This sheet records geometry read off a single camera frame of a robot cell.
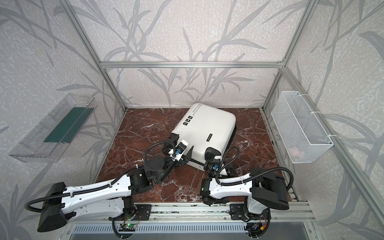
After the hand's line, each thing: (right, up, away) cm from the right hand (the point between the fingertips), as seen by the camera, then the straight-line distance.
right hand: (226, 156), depth 76 cm
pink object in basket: (+33, +3, -3) cm, 33 cm away
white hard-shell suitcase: (-12, +15, +10) cm, 22 cm away
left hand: (-20, +11, -8) cm, 24 cm away
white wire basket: (+29, +12, -14) cm, 35 cm away
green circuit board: (-49, -33, -4) cm, 59 cm away
